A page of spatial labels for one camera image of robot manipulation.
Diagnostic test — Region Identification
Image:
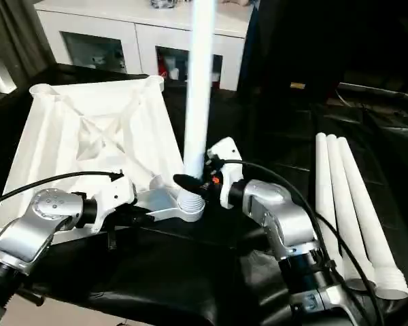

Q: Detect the white plastic table leg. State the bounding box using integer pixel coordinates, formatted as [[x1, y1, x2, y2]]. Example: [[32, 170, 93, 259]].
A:
[[314, 132, 347, 276], [175, 0, 218, 213], [336, 137, 408, 300], [325, 134, 378, 292]]

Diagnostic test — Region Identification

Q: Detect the white plastic table top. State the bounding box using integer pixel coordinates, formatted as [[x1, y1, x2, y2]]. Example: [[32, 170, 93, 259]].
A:
[[0, 75, 207, 247]]

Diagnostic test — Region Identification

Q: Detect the black shiny mat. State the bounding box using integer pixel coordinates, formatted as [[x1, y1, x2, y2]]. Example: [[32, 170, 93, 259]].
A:
[[0, 62, 408, 326]]

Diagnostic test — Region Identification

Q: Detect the white glass-door cabinet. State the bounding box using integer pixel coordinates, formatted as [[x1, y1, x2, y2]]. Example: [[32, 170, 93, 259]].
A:
[[33, 0, 254, 92]]

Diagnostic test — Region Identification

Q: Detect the small dark patterned object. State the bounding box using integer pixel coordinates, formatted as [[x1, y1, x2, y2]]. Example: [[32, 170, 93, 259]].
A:
[[150, 0, 178, 10]]

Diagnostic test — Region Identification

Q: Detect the black backdrop cloth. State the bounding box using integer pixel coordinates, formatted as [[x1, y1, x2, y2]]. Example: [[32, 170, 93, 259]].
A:
[[237, 0, 408, 103]]

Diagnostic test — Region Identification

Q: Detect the long black bar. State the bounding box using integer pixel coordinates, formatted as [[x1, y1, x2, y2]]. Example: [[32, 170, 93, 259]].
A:
[[338, 83, 408, 101]]

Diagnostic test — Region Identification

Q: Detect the grey curtain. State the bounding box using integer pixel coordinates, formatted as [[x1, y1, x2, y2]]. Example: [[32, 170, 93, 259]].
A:
[[0, 0, 61, 109]]

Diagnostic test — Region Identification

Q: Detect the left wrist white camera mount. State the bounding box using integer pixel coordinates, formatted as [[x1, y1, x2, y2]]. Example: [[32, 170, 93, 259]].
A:
[[88, 171, 139, 235]]

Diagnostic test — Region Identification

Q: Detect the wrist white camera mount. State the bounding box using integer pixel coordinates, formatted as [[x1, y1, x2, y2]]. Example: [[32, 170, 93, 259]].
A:
[[206, 137, 244, 209], [88, 171, 139, 235]]

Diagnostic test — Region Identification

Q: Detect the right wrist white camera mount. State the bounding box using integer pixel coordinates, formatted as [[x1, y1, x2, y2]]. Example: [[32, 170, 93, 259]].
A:
[[206, 137, 244, 209]]

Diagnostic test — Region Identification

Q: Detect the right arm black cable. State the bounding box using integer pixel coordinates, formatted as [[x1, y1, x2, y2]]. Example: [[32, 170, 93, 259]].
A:
[[217, 158, 387, 326]]

